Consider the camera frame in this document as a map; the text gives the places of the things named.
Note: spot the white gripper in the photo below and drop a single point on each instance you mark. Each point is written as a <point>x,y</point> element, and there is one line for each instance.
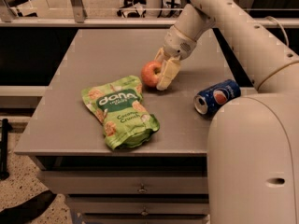
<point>179,45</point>

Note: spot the red apple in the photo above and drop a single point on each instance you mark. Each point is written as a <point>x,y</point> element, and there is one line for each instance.
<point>150,73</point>

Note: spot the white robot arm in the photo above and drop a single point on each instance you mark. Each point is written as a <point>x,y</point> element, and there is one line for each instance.
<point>253,141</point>

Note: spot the green rice chip bag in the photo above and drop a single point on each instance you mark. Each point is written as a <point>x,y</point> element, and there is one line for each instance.
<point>118,106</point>

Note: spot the blue pepsi can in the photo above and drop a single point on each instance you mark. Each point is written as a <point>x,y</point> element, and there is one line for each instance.
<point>208,101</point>

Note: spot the black office chair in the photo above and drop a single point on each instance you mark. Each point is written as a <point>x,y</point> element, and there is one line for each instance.
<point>132,9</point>

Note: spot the metal railing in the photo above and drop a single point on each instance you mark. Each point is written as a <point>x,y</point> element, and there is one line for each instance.
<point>74,17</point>

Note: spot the grey drawer cabinet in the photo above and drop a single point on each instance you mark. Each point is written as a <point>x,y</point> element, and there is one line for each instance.
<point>119,152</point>

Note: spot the black stand on floor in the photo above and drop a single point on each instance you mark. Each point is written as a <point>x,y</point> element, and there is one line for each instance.
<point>5,127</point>

